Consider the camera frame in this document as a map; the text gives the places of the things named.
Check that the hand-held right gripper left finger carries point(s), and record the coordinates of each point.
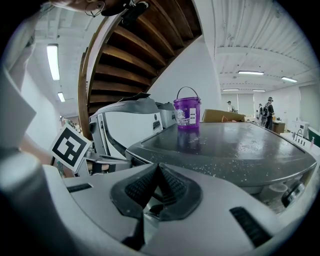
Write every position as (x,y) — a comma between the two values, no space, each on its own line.
(95,200)

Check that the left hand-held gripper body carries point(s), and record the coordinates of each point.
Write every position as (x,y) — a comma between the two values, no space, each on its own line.
(67,147)

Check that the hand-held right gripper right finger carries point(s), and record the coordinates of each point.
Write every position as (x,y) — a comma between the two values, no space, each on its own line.
(205,225)

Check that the person's left forearm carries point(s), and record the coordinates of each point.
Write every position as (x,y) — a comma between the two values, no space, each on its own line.
(35,152)

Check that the grey washing machine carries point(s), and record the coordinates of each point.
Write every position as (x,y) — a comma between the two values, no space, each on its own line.
(225,150)

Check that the person's left hand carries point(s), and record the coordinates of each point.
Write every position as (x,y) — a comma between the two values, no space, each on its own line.
(105,168)

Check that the long ceiling light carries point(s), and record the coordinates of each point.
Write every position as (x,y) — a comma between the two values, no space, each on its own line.
(61,97)
(53,62)
(289,79)
(230,89)
(250,72)

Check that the white appliance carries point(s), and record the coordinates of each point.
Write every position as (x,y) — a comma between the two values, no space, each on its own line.
(127,127)

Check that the person's white shirt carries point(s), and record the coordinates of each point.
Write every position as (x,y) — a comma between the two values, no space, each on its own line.
(15,107)

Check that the grey fabric cover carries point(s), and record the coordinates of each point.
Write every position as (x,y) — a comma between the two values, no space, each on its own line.
(142,103)

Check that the small grey appliance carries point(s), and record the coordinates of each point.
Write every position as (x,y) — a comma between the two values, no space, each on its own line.
(167,115)

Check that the wooden staircase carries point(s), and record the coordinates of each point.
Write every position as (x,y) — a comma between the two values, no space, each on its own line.
(130,62)

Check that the brown cardboard box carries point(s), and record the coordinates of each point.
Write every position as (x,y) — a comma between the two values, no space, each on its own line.
(215,115)

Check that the purple plastic bucket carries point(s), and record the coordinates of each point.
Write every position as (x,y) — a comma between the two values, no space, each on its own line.
(188,115)

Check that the white basin with faucet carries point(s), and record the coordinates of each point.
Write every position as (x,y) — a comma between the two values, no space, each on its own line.
(297,138)

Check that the dark green tub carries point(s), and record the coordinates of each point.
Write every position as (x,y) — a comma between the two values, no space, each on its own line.
(314,136)

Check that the thin-framed glasses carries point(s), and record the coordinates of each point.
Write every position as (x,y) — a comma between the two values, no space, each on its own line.
(94,8)

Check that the person's face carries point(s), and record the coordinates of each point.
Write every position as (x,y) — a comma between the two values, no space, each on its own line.
(75,3)

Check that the black head-worn camera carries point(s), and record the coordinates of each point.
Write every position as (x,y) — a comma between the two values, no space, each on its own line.
(130,11)

